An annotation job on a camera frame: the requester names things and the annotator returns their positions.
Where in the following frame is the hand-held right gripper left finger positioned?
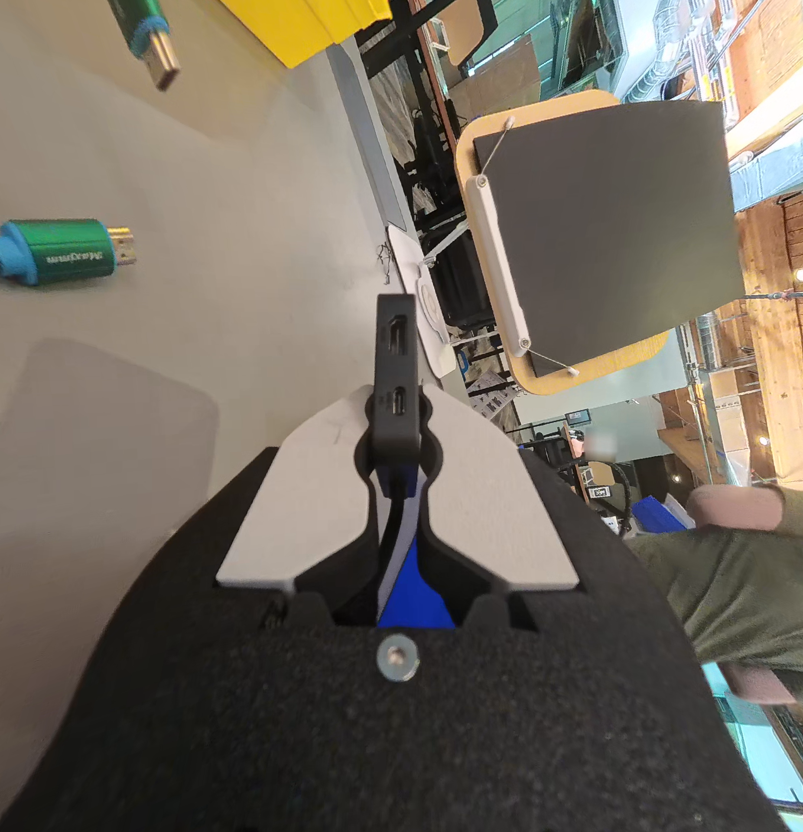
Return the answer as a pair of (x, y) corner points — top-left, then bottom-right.
(215, 385), (381, 627)

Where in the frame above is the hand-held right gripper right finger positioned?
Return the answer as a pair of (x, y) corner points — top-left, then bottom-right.
(416, 383), (583, 627)

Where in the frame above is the thin black hub cable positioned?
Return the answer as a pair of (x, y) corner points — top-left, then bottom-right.
(383, 478), (412, 573)

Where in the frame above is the black hub adapter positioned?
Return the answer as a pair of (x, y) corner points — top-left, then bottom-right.
(372, 294), (423, 474)

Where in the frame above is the yellow plastic bin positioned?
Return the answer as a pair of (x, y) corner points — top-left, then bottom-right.
(218, 0), (393, 69)

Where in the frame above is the grey desk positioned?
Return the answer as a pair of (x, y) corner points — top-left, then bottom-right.
(0, 0), (467, 820)

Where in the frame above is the printed paper sheet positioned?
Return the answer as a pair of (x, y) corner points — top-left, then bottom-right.
(468, 369), (518, 421)

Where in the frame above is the wood-framed black panel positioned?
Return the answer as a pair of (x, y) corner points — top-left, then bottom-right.
(453, 89), (748, 397)

